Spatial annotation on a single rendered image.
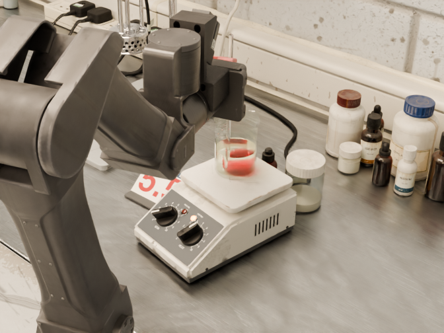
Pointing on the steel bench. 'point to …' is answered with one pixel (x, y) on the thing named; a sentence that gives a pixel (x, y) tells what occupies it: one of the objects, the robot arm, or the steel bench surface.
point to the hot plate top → (226, 187)
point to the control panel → (170, 239)
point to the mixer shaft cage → (131, 30)
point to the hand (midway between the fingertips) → (230, 65)
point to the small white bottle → (406, 172)
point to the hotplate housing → (262, 222)
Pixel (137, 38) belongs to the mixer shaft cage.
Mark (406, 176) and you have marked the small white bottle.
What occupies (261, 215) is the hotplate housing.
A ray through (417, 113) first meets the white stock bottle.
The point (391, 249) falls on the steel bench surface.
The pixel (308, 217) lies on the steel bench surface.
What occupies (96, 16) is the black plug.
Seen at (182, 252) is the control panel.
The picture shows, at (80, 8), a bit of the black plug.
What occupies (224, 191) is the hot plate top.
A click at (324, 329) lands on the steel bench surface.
